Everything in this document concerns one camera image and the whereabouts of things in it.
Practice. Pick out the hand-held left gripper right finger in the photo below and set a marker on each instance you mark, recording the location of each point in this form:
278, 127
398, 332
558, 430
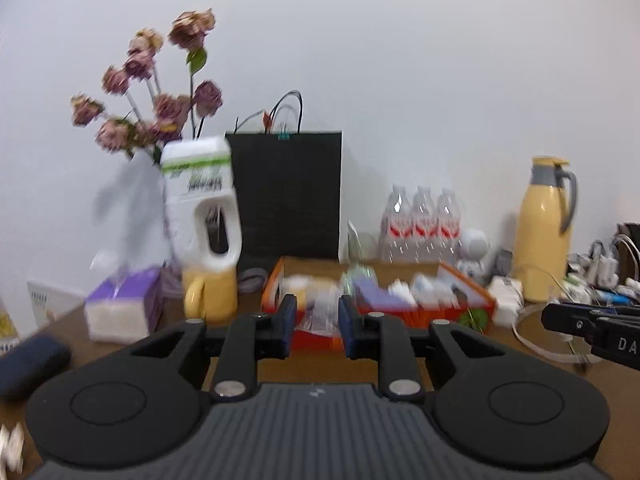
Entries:
349, 327

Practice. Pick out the white detergent jug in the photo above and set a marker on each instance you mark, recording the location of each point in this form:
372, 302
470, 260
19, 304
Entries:
200, 190

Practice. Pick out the dried pink flowers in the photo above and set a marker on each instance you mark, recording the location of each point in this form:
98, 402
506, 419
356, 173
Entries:
165, 105

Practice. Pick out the colourful packet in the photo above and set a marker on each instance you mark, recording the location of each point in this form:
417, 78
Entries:
7, 330

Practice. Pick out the red label water bottle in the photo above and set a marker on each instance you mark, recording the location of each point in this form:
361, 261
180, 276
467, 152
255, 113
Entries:
396, 225
424, 225
449, 227

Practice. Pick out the white power bank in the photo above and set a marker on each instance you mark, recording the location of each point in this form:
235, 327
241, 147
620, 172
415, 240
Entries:
506, 300

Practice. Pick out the black paper bag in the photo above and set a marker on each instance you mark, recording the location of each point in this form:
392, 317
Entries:
285, 195

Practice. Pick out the green binder clip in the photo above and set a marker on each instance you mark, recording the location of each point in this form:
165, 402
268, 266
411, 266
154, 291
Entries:
283, 135

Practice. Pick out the dark blue case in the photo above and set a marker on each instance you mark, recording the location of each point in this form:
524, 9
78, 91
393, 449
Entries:
30, 367

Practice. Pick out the yellow mug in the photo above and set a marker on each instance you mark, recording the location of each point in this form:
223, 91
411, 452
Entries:
212, 295

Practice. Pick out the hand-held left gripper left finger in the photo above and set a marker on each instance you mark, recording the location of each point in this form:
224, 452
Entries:
288, 327

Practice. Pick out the red and orange cardboard box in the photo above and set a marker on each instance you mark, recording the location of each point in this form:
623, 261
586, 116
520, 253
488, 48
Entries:
415, 317

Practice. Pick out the white crumpled paper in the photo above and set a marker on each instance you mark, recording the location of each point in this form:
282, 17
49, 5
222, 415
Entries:
11, 447

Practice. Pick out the purple tissue box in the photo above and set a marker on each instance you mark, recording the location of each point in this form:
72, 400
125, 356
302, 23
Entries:
120, 305

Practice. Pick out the yellow thermos jug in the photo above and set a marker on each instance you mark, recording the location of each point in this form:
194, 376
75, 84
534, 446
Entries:
540, 240

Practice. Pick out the iridescent plastic wrap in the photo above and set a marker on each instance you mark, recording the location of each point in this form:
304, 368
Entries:
359, 277

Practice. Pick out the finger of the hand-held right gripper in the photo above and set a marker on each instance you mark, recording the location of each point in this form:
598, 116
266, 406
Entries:
570, 322
612, 312

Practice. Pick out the white astronaut speaker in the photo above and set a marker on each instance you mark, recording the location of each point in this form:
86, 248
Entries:
474, 250

